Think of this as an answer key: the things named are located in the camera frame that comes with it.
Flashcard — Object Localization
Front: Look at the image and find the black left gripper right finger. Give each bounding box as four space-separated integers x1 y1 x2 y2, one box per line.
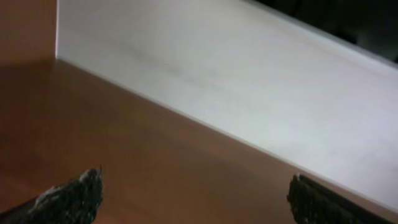
287 174 392 224

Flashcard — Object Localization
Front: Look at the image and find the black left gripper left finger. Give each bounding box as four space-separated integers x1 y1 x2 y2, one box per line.
1 169 103 224

